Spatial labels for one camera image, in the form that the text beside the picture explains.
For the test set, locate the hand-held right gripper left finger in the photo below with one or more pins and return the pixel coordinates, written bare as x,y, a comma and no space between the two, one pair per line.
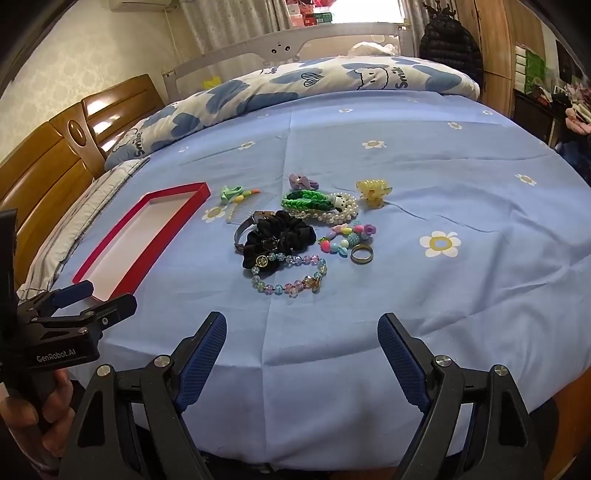
205,355

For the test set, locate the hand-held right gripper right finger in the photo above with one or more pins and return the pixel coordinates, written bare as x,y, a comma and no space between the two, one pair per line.
400,360

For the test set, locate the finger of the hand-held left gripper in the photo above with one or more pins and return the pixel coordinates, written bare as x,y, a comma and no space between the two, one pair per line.
111,311
69,295

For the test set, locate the red shallow box tray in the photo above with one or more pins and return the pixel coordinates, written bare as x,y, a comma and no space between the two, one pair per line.
138,240

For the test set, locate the gold wristwatch with mesh band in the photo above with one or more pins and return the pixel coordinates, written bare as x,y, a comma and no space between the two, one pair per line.
240,230

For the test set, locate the black scrunchie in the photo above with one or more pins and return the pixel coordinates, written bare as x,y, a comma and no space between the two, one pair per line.
277,235

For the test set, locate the yellow hair claw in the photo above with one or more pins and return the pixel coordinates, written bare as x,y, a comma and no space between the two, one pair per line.
371,191

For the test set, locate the person's left hand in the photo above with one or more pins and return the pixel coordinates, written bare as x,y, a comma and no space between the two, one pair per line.
41,424

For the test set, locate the blue floral bed sheet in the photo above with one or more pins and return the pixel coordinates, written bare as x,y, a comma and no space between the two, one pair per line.
415,300

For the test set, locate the wooden headboard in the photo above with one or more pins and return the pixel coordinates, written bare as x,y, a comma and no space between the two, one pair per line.
46,161

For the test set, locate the comb with colourful beads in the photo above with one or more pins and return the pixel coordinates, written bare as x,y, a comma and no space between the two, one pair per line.
242,211

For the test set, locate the white quilt with blue hearts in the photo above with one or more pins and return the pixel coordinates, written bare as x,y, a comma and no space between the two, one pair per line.
369,74

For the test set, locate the white air conditioner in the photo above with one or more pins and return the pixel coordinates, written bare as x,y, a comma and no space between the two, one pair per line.
138,3

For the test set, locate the pink clothes pile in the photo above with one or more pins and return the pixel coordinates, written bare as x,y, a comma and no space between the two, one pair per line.
579,117

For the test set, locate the patterned curtain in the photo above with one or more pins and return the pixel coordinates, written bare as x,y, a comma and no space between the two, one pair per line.
231,23
413,23

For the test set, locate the stack of green white boxes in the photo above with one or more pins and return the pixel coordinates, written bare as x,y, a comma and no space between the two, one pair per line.
528,67

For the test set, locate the black backpack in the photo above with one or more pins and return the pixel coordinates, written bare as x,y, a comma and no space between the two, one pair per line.
448,41

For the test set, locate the wooden wardrobe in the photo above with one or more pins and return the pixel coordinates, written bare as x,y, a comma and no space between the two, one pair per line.
489,46

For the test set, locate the white bed guard rail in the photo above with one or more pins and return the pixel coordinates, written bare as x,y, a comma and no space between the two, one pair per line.
277,48

